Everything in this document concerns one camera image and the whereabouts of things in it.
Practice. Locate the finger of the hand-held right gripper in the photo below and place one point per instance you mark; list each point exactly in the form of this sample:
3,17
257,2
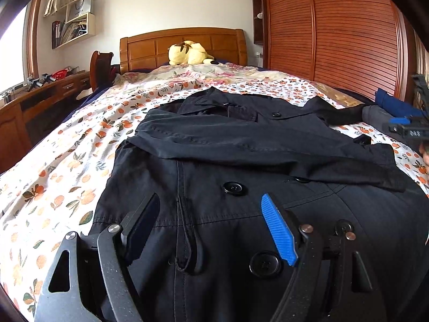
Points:
420,84
400,120

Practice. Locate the wooden headboard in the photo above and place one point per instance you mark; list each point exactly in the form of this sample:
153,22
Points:
147,47

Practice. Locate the yellow plush toy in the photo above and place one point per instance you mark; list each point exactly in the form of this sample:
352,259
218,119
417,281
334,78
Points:
187,53

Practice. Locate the blue cloth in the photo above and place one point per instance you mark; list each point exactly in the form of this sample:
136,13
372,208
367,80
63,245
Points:
392,102

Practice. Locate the white paper bag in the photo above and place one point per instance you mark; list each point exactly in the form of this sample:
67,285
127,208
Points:
78,8

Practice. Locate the wooden desk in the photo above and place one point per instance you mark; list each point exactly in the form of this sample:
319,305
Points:
20,120

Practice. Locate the red basket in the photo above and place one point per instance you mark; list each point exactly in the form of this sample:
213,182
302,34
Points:
59,74

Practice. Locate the black coat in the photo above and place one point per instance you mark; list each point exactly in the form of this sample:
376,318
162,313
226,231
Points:
218,147

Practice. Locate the grey cloth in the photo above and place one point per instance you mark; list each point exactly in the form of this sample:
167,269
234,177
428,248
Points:
378,117

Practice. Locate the golden patterned cloth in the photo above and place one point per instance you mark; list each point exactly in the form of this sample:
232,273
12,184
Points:
338,95

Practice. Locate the row of books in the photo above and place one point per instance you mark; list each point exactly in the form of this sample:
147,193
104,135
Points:
68,32

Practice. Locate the pink floral blanket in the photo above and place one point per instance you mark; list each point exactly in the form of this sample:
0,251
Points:
201,73

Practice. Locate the window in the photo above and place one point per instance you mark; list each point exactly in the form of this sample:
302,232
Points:
13,50

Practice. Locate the person's right hand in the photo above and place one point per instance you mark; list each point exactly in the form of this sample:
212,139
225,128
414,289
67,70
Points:
425,161

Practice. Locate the wooden chair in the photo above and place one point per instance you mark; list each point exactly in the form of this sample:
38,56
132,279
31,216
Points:
100,70

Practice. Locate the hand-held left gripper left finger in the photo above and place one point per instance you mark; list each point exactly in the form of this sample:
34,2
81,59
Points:
144,228

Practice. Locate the white wall shelf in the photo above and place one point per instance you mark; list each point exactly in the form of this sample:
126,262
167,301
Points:
91,23

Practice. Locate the orange print bed sheet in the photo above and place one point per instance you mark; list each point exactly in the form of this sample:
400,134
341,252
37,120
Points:
67,161

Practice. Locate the black device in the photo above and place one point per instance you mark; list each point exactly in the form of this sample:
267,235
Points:
40,81

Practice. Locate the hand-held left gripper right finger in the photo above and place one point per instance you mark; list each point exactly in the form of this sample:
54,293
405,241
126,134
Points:
280,231

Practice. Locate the wooden slatted wardrobe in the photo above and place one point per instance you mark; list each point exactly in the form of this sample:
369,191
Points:
335,33

